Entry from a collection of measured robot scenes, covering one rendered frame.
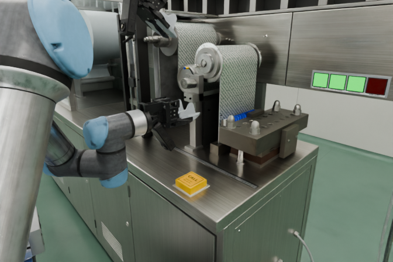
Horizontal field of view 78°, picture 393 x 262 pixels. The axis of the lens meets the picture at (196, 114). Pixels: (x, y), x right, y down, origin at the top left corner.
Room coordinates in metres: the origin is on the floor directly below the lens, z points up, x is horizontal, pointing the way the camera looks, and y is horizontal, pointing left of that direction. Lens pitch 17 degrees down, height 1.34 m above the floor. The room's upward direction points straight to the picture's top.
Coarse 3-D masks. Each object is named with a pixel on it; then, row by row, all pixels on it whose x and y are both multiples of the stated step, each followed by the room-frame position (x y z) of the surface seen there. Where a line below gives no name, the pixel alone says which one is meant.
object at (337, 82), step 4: (332, 76) 0.91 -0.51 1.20; (336, 76) 0.90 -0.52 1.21; (340, 76) 0.89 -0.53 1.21; (344, 76) 0.88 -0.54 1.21; (332, 80) 0.91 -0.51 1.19; (336, 80) 0.90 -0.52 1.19; (340, 80) 0.89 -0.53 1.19; (344, 80) 0.88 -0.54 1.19; (332, 84) 0.91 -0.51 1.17; (336, 84) 0.90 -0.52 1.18; (340, 84) 0.89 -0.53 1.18; (336, 88) 0.89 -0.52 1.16; (340, 88) 0.89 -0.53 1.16
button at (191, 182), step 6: (186, 174) 0.68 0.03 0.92; (192, 174) 0.68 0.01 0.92; (180, 180) 0.65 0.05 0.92; (186, 180) 0.65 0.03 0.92; (192, 180) 0.65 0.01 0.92; (198, 180) 0.65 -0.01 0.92; (204, 180) 0.65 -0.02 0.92; (180, 186) 0.64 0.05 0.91; (186, 186) 0.62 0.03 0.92; (192, 186) 0.62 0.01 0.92; (198, 186) 0.63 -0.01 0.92; (204, 186) 0.65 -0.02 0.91; (192, 192) 0.61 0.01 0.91
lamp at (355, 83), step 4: (352, 80) 0.86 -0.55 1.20; (356, 80) 0.85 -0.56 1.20; (360, 80) 0.84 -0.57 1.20; (364, 80) 0.84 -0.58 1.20; (348, 84) 0.87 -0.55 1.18; (352, 84) 0.86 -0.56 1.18; (356, 84) 0.85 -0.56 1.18; (360, 84) 0.84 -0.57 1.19; (348, 88) 0.87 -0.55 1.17; (352, 88) 0.86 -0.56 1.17; (356, 88) 0.85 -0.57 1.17; (360, 88) 0.84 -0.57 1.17
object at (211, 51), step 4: (204, 48) 0.93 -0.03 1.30; (208, 48) 0.92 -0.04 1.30; (200, 52) 0.95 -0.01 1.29; (204, 52) 0.93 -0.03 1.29; (208, 52) 0.92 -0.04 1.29; (212, 52) 0.90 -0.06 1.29; (196, 56) 0.96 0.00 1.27; (212, 56) 0.90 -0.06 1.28; (216, 56) 0.89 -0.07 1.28; (196, 60) 0.96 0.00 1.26; (216, 60) 0.89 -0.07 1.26; (216, 64) 0.89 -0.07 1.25; (196, 68) 0.96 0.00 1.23; (216, 68) 0.89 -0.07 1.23; (200, 72) 0.95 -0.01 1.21; (212, 72) 0.90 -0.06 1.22; (216, 72) 0.90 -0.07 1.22; (204, 76) 0.93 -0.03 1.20; (208, 76) 0.92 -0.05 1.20; (212, 76) 0.90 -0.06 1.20
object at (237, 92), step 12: (252, 72) 1.03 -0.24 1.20; (228, 84) 0.92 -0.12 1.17; (240, 84) 0.98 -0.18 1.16; (252, 84) 1.04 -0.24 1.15; (228, 96) 0.93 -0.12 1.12; (240, 96) 0.98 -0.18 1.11; (252, 96) 1.04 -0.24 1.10; (228, 108) 0.93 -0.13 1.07; (240, 108) 0.99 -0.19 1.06; (252, 108) 1.05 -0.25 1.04
